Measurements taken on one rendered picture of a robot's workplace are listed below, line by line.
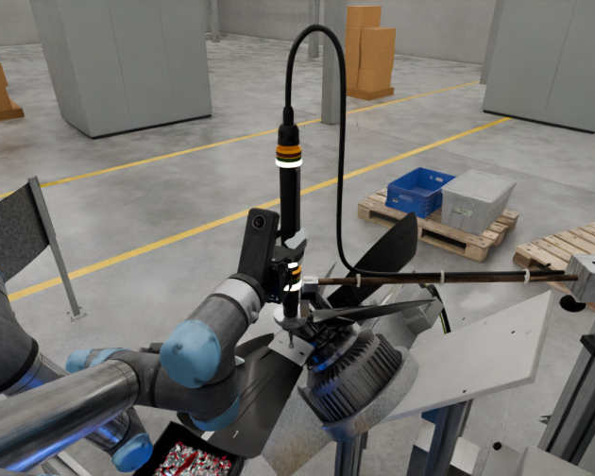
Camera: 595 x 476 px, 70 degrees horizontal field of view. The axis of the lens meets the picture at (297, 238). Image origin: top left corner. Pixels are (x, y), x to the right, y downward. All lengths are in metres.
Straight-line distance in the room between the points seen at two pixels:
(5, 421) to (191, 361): 0.19
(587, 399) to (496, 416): 1.32
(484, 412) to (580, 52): 6.12
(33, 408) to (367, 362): 0.65
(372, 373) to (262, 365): 0.24
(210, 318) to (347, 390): 0.45
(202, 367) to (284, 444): 0.53
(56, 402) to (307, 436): 0.64
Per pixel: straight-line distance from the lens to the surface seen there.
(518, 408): 2.64
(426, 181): 4.41
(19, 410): 0.51
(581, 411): 1.29
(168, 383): 0.66
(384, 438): 2.31
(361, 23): 8.97
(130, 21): 6.91
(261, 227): 0.66
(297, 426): 1.05
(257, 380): 0.91
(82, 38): 6.71
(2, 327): 0.76
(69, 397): 0.56
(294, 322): 0.88
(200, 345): 0.56
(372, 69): 8.87
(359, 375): 0.96
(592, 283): 1.01
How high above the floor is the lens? 1.87
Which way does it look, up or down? 30 degrees down
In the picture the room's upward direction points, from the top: straight up
